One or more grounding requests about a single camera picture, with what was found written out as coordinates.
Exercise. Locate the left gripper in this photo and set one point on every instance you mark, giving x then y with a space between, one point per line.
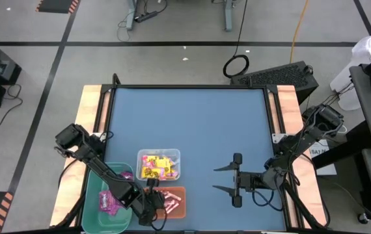
148 204

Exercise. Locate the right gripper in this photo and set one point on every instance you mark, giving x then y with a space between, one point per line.
254 180

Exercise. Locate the yellow Sour Patch packet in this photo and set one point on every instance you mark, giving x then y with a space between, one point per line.
147 173
150 160
158 166
165 161
169 172

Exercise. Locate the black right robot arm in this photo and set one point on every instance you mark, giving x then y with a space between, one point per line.
306 139

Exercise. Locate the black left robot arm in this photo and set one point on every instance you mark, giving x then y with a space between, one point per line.
97 162

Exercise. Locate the orange plastic bin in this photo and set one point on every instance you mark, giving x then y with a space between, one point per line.
180 213

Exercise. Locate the clear plastic bin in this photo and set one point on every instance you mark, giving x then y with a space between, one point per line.
158 151

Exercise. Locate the green plastic bin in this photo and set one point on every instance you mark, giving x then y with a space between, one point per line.
91 211

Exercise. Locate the white paper sheet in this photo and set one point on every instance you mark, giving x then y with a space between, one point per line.
320 152

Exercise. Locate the black computer tower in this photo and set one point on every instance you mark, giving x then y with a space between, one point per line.
276 78

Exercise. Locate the grey desk leg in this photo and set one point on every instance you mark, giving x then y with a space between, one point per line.
228 14
130 14

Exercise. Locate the black power strip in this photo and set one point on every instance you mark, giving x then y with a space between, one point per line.
146 16

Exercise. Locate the white plastic cover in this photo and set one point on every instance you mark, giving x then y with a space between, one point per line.
361 55

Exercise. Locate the black table frame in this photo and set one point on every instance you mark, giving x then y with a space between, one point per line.
188 86

